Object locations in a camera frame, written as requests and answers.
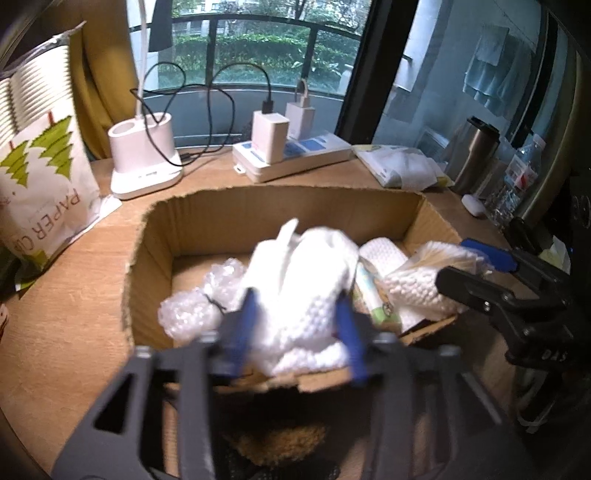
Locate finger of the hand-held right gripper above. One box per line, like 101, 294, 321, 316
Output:
435, 266, 520, 321
460, 237, 571, 298

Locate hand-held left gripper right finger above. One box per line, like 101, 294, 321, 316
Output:
335, 293, 525, 480

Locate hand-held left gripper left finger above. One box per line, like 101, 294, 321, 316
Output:
53, 286, 259, 480

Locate green white tissue packet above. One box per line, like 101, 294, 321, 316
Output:
355, 262, 403, 334

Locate zip bag of white beads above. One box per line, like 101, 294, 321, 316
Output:
382, 241, 483, 320

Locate clear bubble wrap bundle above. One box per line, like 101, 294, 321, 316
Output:
158, 258, 246, 346

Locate white foam net bundle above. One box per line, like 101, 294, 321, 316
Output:
239, 219, 362, 378

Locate white foam net sleeve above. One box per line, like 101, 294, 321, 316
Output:
359, 237, 411, 274

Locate brown fuzzy plush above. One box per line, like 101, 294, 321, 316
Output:
221, 422, 331, 468

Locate brown cardboard box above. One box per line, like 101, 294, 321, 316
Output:
121, 185, 477, 394

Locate black desk gadget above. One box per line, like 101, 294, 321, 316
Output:
507, 216, 542, 254

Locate white earbuds case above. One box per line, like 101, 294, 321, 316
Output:
461, 194, 486, 218

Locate yellow tissue pack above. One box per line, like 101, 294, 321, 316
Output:
537, 235, 572, 274

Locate clear water bottle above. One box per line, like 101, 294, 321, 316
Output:
484, 135, 546, 228

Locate steel travel tumbler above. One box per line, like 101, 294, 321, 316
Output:
450, 116, 502, 198

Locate white air conditioner unit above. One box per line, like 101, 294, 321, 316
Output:
417, 128, 452, 161

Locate white plastic packet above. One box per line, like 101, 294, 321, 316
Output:
355, 145, 448, 189

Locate white power strip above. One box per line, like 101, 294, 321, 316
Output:
232, 131, 354, 182

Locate blue hanging towel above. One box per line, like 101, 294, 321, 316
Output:
463, 24, 533, 117

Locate white charger with black plug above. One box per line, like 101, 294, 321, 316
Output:
251, 111, 290, 164

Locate white desk lamp base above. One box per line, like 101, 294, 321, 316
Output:
108, 0, 185, 201

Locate paper cup bag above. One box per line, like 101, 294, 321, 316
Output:
0, 27, 123, 278

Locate yellow curtain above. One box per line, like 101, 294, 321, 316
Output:
73, 0, 141, 163

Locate black balcony railing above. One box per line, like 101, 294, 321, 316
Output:
129, 11, 365, 100

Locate dark hanging pants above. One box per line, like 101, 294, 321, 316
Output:
149, 0, 175, 52

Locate black window frame post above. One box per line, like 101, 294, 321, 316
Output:
335, 0, 421, 146

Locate white charger with pale cable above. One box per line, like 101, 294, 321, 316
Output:
285, 78, 317, 140

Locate black charging cable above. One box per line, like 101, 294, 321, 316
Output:
137, 62, 276, 163

